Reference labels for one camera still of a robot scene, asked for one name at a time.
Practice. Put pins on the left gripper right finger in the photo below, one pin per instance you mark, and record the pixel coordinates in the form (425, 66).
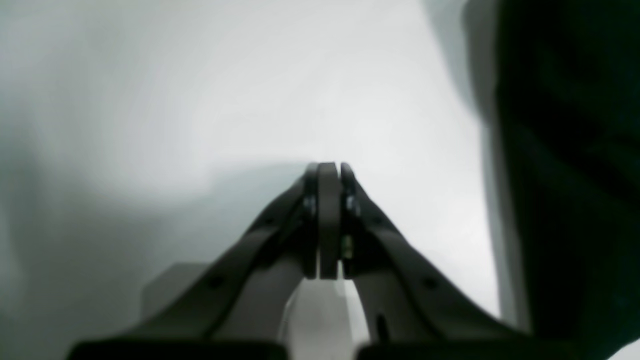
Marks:
(412, 311)

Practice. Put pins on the black printed T-shirt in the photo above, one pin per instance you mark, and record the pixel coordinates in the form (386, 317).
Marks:
(559, 81)

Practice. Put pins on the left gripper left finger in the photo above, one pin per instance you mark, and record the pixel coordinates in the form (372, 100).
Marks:
(234, 310)

